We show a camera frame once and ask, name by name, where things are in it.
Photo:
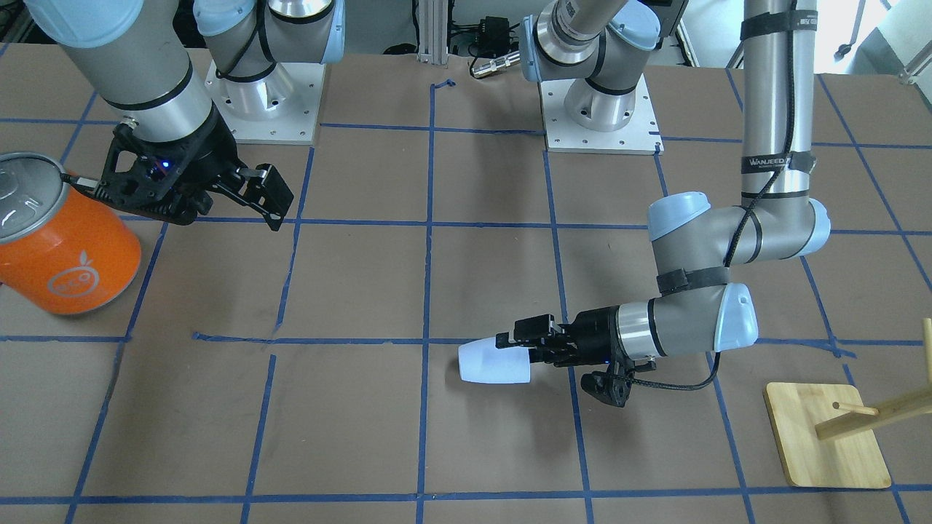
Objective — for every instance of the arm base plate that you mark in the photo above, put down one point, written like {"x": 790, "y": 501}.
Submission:
{"x": 578, "y": 119}
{"x": 280, "y": 109}

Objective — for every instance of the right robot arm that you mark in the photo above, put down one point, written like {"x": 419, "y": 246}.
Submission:
{"x": 132, "y": 56}

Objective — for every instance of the aluminium frame post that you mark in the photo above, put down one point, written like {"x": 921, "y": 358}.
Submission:
{"x": 432, "y": 19}

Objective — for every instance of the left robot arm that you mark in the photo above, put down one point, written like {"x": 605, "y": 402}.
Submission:
{"x": 699, "y": 309}

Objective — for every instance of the orange cylindrical container grey lid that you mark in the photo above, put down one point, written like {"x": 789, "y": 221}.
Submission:
{"x": 64, "y": 252}

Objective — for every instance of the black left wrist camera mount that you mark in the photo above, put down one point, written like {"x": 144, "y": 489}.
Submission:
{"x": 613, "y": 386}

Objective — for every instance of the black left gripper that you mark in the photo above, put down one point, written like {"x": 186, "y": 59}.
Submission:
{"x": 595, "y": 330}

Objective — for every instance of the wooden cup rack stand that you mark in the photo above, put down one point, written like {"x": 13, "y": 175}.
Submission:
{"x": 824, "y": 433}

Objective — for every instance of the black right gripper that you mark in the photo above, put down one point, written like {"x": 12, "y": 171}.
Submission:
{"x": 212, "y": 155}

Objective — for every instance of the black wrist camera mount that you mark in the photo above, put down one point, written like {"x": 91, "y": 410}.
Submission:
{"x": 613, "y": 386}
{"x": 146, "y": 178}

